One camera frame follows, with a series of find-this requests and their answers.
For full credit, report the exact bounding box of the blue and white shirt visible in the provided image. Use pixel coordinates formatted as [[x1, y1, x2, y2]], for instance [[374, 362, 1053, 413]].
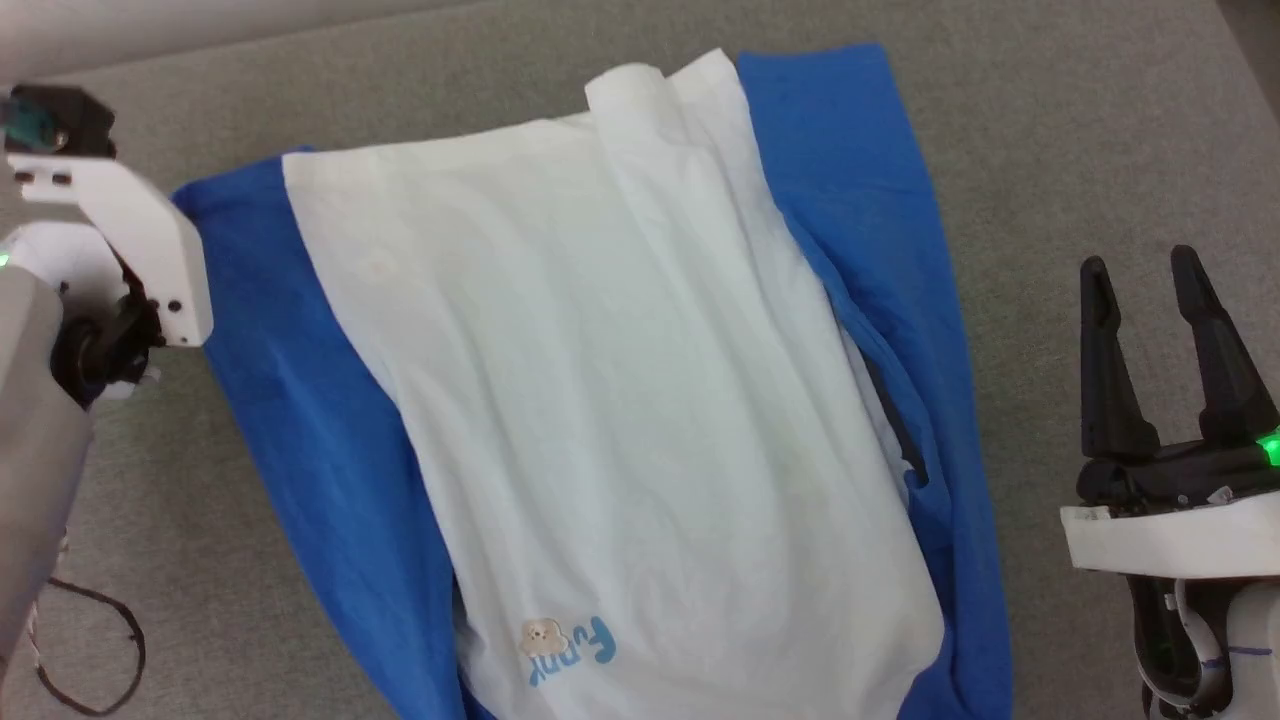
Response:
[[172, 42, 1013, 720]]

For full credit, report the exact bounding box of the white right arm cable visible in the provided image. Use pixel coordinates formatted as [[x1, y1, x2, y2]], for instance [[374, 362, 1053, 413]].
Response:
[[1163, 578, 1233, 713]]

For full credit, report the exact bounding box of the grey fabric sofa cushion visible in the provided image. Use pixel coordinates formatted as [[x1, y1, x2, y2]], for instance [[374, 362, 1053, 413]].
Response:
[[0, 0, 1280, 720]]

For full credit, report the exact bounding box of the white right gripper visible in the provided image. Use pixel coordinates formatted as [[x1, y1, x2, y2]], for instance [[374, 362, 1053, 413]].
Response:
[[1059, 244, 1280, 581]]

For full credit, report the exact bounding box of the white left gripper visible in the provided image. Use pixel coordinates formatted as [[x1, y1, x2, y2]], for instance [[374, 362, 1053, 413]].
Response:
[[5, 154, 215, 350]]

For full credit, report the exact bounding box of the teal left cable connector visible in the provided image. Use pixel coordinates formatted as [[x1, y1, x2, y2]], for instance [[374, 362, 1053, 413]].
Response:
[[0, 98, 51, 147]]

